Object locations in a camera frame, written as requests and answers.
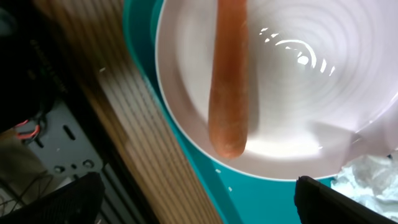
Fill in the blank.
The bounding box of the orange carrot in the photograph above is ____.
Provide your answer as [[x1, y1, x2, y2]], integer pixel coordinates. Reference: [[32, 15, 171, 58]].
[[208, 0, 249, 159]]

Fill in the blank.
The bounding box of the large pink plate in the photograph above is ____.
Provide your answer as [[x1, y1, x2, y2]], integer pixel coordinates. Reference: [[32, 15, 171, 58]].
[[155, 0, 397, 180]]

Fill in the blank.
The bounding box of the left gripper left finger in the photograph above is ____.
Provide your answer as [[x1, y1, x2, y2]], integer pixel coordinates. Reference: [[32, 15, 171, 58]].
[[1, 172, 105, 224]]

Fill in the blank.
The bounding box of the teal serving tray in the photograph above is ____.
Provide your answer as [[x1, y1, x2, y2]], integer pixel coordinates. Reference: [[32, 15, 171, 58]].
[[123, 0, 300, 223]]

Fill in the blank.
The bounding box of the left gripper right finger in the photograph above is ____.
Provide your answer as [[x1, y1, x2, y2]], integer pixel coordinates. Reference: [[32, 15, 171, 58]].
[[294, 176, 396, 224]]

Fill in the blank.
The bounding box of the crumpled white tissue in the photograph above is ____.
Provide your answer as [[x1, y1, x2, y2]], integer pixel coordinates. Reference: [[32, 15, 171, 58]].
[[331, 152, 397, 222]]

